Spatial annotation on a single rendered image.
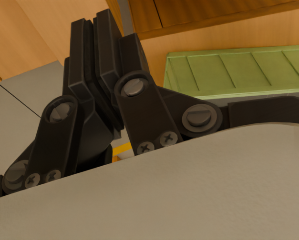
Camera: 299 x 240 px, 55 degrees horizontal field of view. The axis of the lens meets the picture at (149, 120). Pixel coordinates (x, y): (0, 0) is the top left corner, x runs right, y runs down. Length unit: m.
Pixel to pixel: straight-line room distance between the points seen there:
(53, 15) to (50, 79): 1.30
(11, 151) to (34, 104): 0.55
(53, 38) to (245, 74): 0.44
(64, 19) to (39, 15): 0.04
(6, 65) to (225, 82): 0.47
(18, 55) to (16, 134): 1.64
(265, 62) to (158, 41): 0.27
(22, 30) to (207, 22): 0.42
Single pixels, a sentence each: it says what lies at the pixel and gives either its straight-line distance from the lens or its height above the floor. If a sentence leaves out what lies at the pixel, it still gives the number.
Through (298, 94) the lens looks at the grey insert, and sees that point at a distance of 0.96.
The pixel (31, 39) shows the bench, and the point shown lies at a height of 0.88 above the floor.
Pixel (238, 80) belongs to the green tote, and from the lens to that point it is 0.71.
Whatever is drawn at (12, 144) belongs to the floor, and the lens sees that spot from 2.36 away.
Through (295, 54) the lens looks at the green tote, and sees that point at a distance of 0.86.
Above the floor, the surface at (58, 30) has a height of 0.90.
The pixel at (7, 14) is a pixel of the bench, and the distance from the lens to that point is 0.60.
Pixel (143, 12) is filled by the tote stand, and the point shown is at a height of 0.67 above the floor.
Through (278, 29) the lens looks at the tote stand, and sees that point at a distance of 0.84.
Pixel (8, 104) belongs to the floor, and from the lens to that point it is 2.04.
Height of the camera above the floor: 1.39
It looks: 40 degrees down
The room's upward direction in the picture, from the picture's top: 169 degrees clockwise
